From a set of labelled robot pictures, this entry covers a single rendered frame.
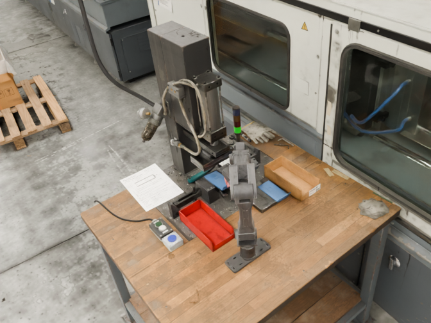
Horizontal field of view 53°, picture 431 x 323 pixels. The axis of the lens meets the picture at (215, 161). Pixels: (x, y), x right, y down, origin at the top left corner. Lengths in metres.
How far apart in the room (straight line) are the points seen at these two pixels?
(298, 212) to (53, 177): 2.56
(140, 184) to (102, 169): 1.71
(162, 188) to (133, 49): 3.02
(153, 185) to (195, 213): 0.32
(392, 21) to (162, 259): 1.29
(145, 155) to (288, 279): 2.46
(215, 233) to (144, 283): 0.37
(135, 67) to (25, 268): 2.65
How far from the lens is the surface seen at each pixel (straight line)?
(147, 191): 2.19
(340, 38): 1.97
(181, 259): 1.86
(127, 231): 2.03
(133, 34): 4.99
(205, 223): 1.97
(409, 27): 1.76
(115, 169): 3.90
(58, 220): 3.61
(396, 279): 2.48
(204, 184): 2.04
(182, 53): 1.74
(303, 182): 2.15
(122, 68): 5.05
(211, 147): 1.93
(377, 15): 1.84
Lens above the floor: 2.33
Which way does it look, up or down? 38 degrees down
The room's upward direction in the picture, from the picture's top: 7 degrees counter-clockwise
